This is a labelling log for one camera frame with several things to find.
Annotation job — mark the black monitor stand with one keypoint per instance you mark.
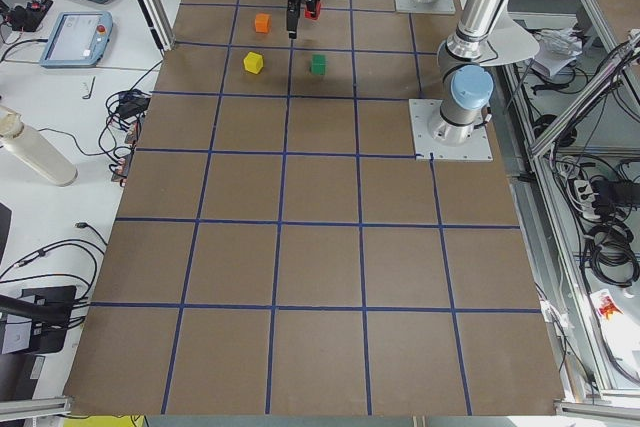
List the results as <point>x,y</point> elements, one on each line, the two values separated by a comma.
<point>37,320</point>

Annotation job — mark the orange wooden block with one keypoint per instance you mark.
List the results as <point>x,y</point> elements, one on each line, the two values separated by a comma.
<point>262,23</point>

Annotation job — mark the white water bottle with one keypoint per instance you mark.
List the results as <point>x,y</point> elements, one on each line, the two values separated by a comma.
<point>28,145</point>

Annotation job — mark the yellow wooden block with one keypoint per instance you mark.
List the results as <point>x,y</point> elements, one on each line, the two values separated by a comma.
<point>253,62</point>

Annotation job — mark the green wooden block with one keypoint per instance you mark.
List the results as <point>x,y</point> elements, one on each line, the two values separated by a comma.
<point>318,64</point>

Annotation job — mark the near blue teach pendant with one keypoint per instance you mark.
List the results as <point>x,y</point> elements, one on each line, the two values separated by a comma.
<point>77,40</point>

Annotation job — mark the brown grid table mat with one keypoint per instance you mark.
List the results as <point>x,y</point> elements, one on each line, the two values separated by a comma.
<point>279,250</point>

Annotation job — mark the red wooden block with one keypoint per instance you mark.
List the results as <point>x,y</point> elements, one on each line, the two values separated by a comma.
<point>312,10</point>

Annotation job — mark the hex key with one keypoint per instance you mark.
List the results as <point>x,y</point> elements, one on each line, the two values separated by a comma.
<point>89,87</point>

